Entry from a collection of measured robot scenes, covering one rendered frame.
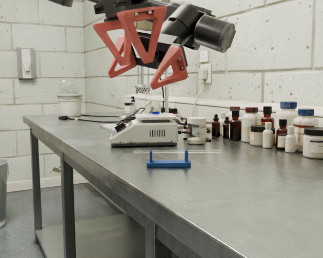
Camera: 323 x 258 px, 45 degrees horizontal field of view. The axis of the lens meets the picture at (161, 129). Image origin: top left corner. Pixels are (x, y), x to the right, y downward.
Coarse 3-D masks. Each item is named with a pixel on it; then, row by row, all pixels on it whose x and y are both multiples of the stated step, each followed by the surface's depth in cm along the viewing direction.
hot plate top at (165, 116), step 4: (136, 116) 115; (140, 116) 115; (144, 116) 115; (148, 116) 114; (152, 116) 114; (156, 116) 114; (160, 116) 114; (164, 116) 114; (168, 116) 114; (172, 116) 114
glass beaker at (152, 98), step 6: (150, 90) 116; (156, 90) 116; (150, 96) 116; (156, 96) 117; (150, 102) 117; (156, 102) 117; (150, 108) 117; (156, 108) 117; (150, 114) 117; (156, 114) 117
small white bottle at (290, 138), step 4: (288, 128) 103; (292, 128) 103; (288, 132) 103; (292, 132) 103; (288, 136) 103; (292, 136) 103; (288, 140) 103; (292, 140) 103; (288, 144) 103; (292, 144) 103; (288, 148) 103; (292, 148) 103; (288, 152) 103; (292, 152) 103
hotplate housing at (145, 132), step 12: (132, 120) 123; (144, 120) 115; (156, 120) 115; (168, 120) 115; (120, 132) 113; (132, 132) 112; (144, 132) 113; (156, 132) 113; (168, 132) 114; (180, 132) 122; (120, 144) 113; (132, 144) 113; (144, 144) 114; (156, 144) 114; (168, 144) 114
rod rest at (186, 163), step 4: (148, 160) 89; (152, 160) 89; (156, 160) 89; (160, 160) 89; (164, 160) 89; (168, 160) 89; (172, 160) 89; (176, 160) 89; (180, 160) 89; (184, 160) 89; (188, 160) 89; (148, 164) 86; (152, 164) 86; (156, 164) 86; (160, 164) 86; (164, 164) 86; (168, 164) 86; (172, 164) 86; (176, 164) 86; (180, 164) 86; (184, 164) 86; (188, 164) 86
